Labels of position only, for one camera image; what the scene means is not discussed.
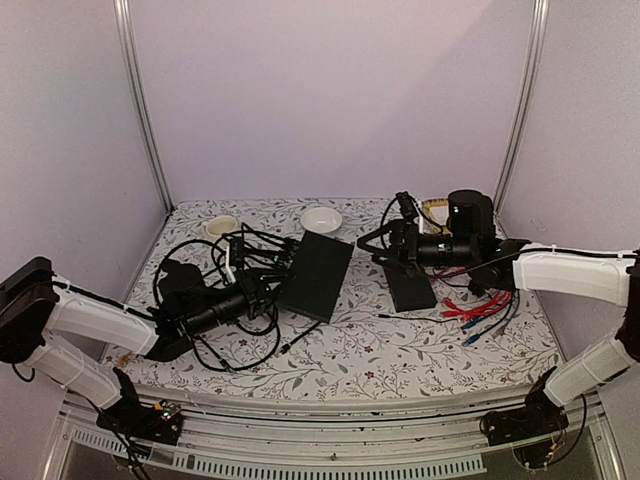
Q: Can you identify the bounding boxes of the black power adapter right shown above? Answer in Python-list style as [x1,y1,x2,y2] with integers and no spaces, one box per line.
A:
[467,281,491,298]

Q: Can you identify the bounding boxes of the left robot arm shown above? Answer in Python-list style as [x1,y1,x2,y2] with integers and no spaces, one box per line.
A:
[1,256,277,434]

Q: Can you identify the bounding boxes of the thin black power cord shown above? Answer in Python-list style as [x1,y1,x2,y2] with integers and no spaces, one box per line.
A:
[377,313,454,324]

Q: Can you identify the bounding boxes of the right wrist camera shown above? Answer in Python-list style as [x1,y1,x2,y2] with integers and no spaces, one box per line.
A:
[395,191,419,223]

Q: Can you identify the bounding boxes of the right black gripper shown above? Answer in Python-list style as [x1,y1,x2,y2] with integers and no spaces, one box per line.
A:
[357,219,477,278]

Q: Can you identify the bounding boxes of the blue ethernet cable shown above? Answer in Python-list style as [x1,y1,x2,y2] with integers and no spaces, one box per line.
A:
[458,299,506,332]

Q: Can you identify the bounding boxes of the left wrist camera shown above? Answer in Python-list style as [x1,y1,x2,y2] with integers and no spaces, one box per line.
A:
[224,238,245,284]

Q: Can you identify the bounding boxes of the white small box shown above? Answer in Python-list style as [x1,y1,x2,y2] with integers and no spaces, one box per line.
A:
[426,206,449,226]

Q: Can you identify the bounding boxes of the black cable bundle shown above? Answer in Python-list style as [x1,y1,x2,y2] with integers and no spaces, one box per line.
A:
[152,222,326,372]

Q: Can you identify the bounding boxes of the front aluminium rail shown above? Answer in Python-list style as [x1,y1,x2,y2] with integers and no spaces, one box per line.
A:
[47,387,626,480]

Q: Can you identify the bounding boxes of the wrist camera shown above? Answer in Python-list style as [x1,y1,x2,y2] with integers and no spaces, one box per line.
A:
[224,238,245,284]
[395,191,419,223]

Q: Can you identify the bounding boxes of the cream ceramic mug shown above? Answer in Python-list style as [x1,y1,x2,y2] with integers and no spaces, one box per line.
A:
[202,215,239,240]

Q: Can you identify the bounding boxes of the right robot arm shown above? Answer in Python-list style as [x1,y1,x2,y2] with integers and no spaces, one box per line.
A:
[357,189,639,436]

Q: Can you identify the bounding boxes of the woven bamboo tray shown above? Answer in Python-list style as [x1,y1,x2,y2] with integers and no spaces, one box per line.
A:
[420,198,450,235]

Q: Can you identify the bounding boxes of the black network switch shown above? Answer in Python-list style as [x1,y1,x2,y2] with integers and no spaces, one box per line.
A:
[276,231,354,323]
[384,268,437,313]

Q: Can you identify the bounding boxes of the red ethernet cable bundle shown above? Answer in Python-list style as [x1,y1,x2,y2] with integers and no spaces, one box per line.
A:
[428,267,515,321]

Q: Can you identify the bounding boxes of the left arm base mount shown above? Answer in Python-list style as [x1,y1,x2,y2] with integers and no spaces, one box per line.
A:
[96,397,184,446]

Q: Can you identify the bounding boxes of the white ceramic bowl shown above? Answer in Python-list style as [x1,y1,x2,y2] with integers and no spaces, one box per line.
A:
[300,207,343,234]

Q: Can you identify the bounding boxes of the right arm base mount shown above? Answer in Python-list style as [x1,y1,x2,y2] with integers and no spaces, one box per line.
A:
[479,403,569,471]

